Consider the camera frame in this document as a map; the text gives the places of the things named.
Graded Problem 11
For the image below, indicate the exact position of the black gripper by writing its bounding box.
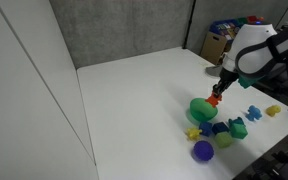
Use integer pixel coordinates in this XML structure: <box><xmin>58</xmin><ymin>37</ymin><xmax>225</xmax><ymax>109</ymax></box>
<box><xmin>212</xmin><ymin>68</ymin><xmax>241</xmax><ymax>99</ymax></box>

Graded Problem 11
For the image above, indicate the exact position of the green plastic bowl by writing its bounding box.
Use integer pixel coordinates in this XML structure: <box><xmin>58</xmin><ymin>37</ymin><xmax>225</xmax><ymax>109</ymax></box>
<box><xmin>189</xmin><ymin>97</ymin><xmax>219</xmax><ymax>123</ymax></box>

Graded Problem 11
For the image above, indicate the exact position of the teal toy figure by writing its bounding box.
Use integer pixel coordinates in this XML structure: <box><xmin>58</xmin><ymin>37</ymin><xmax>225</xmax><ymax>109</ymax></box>
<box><xmin>228</xmin><ymin>116</ymin><xmax>246</xmax><ymax>128</ymax></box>

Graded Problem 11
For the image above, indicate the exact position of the dark blue block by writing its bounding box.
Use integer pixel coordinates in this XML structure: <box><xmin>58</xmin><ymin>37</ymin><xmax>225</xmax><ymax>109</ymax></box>
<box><xmin>198</xmin><ymin>121</ymin><xmax>214</xmax><ymax>138</ymax></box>
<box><xmin>211</xmin><ymin>121</ymin><xmax>231</xmax><ymax>136</ymax></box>

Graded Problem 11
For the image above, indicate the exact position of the light blue toy figure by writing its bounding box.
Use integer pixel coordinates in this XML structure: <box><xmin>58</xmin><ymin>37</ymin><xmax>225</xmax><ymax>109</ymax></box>
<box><xmin>245</xmin><ymin>104</ymin><xmax>263</xmax><ymax>123</ymax></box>

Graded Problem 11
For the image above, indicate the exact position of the brown cardboard box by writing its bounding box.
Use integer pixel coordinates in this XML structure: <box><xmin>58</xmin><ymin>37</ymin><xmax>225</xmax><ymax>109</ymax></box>
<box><xmin>199</xmin><ymin>30</ymin><xmax>228</xmax><ymax>66</ymax></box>

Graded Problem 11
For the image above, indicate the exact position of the lime green cube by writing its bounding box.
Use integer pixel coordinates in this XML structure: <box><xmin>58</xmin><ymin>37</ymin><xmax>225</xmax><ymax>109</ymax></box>
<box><xmin>214</xmin><ymin>131</ymin><xmax>234</xmax><ymax>149</ymax></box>

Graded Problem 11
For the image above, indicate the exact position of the yellow star toy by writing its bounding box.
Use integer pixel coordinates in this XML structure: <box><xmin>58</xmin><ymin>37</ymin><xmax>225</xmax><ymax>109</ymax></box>
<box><xmin>185</xmin><ymin>126</ymin><xmax>203</xmax><ymax>142</ymax></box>

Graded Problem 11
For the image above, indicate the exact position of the yellow toy figure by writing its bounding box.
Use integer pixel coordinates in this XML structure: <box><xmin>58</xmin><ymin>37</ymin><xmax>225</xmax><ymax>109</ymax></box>
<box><xmin>265</xmin><ymin>104</ymin><xmax>282</xmax><ymax>118</ymax></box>

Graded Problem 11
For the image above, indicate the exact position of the purple spiky ball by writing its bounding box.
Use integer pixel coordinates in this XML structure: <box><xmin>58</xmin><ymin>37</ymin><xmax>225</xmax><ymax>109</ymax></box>
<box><xmin>193</xmin><ymin>140</ymin><xmax>215</xmax><ymax>163</ymax></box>

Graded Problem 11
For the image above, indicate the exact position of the cardboard box with items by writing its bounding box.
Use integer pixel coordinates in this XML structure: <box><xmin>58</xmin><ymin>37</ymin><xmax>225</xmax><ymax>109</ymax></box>
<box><xmin>208</xmin><ymin>14</ymin><xmax>267</xmax><ymax>43</ymax></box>

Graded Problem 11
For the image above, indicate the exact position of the black vertical pole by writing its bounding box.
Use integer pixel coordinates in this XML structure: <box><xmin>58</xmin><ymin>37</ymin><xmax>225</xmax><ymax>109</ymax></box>
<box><xmin>182</xmin><ymin>0</ymin><xmax>197</xmax><ymax>50</ymax></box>

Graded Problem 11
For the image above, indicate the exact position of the green wrist camera housing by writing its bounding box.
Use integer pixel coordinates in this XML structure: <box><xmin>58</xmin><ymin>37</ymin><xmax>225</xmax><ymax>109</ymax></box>
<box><xmin>238</xmin><ymin>74</ymin><xmax>265</xmax><ymax>90</ymax></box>

